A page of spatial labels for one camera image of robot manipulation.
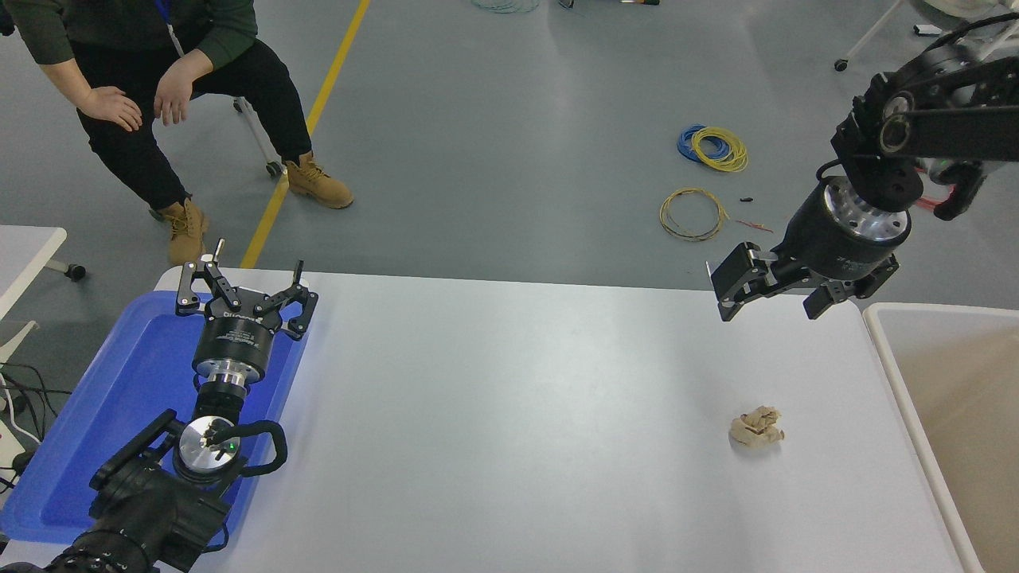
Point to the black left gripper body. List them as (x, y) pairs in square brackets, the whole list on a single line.
[(239, 342)]

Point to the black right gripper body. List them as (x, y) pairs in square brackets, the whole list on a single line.
[(828, 247)]

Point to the tan paper ball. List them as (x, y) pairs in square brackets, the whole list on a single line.
[(756, 428)]

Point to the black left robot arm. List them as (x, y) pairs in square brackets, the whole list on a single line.
[(143, 509)]

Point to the person's right forearm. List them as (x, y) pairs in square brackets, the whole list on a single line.
[(68, 83)]

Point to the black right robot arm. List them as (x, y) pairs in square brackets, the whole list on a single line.
[(955, 127)]

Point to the person's left forearm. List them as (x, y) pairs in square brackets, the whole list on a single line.
[(199, 64)]

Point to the person's left hand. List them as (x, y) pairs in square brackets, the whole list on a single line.
[(173, 91)]

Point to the person's right hand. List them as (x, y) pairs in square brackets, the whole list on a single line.
[(111, 107)]

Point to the tan boot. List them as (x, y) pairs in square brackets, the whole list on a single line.
[(318, 183), (187, 231)]

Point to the blue plastic tray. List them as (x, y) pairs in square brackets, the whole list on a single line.
[(119, 398)]

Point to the large pale bin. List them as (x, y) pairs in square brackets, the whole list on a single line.
[(955, 382)]

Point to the white wheeled stool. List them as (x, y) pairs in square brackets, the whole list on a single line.
[(259, 135)]

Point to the white side table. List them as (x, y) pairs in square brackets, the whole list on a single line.
[(24, 255)]

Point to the white power strip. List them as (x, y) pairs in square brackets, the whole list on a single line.
[(9, 446)]

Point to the person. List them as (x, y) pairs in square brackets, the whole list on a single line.
[(127, 32)]

